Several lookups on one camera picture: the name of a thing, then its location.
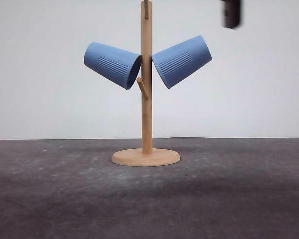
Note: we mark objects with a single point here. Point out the blue ribbed cup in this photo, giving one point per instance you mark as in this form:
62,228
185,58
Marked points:
176,62
118,66

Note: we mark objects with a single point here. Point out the wooden mug tree stand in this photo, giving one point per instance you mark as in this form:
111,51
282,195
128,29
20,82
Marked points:
147,156

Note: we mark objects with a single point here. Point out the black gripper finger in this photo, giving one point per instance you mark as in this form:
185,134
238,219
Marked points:
230,13

